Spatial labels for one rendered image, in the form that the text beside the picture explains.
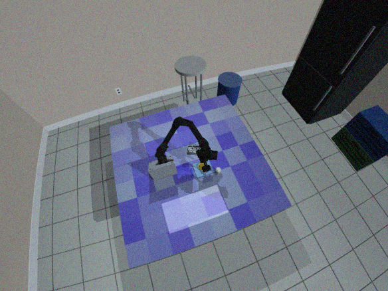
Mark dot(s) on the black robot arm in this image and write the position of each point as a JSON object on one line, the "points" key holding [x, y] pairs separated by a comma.
{"points": [[205, 150]]}

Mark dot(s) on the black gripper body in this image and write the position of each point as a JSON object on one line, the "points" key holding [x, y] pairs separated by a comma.
{"points": [[206, 167]]}

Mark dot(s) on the grey dish rack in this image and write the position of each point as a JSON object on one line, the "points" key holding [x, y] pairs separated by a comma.
{"points": [[192, 148]]}

